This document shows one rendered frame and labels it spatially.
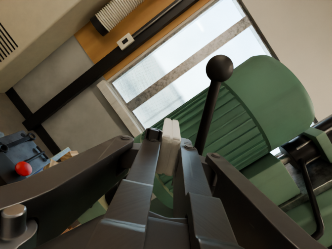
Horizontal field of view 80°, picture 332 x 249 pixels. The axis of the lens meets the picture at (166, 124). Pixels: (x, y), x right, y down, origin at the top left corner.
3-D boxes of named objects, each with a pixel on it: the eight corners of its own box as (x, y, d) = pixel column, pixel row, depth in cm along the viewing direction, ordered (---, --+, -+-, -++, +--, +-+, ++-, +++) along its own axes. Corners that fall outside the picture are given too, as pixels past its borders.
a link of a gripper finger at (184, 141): (179, 158, 13) (224, 167, 13) (177, 136, 18) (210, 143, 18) (174, 179, 13) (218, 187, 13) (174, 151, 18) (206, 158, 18)
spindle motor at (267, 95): (137, 130, 51) (242, 56, 47) (176, 182, 54) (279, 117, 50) (119, 156, 34) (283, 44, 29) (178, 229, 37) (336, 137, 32)
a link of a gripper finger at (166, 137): (163, 175, 15) (153, 173, 15) (166, 145, 22) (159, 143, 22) (171, 138, 14) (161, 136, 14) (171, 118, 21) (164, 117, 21)
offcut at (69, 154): (64, 167, 64) (74, 160, 64) (59, 157, 65) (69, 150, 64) (72, 166, 68) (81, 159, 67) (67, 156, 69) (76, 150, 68)
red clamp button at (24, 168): (21, 160, 39) (25, 157, 39) (32, 172, 39) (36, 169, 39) (10, 167, 36) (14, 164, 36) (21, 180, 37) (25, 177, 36)
